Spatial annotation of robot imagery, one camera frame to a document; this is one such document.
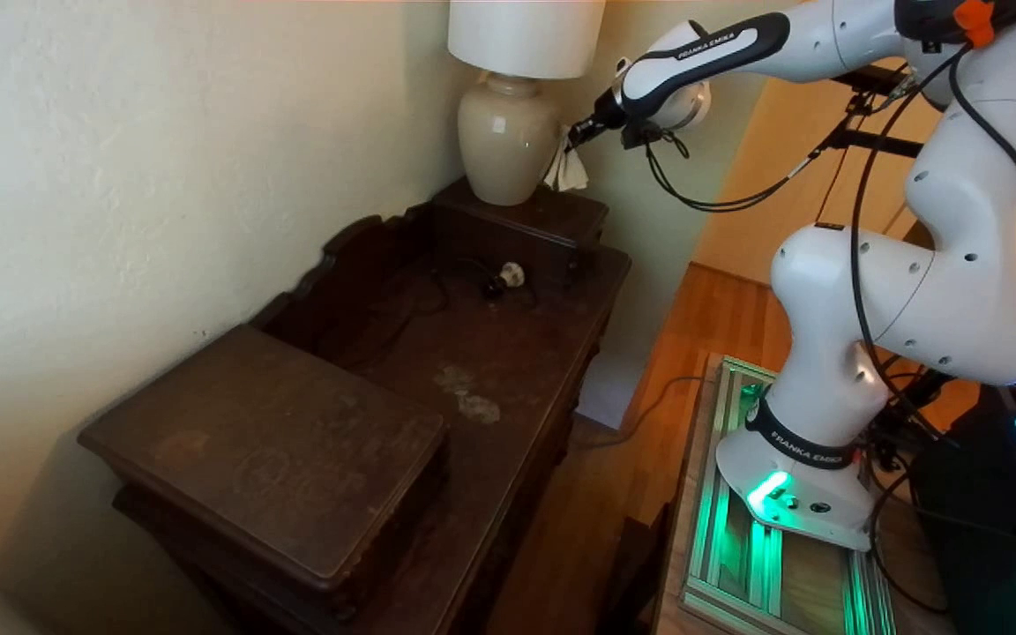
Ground dark wooden lidded box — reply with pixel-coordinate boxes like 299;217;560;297
79;326;454;630

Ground robot base platform green light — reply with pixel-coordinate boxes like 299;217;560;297
653;352;959;635

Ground beige ceramic lamp white shade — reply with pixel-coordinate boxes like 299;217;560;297
445;0;612;212

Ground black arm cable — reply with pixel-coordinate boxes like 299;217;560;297
641;21;1016;429

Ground dark wooden dresser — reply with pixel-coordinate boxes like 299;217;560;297
79;172;636;635

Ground black floor cable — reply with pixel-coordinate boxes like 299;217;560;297
574;370;712;453

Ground black computer blue light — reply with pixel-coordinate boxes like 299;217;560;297
908;373;1016;635

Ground black camera stand bar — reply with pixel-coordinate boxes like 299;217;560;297
821;65;932;163

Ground black base cables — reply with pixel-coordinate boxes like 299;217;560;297
860;364;953;621

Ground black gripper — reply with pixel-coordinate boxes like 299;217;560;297
564;89;636;153

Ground dark wooden box under lamp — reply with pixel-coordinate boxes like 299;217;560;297
432;178;612;297

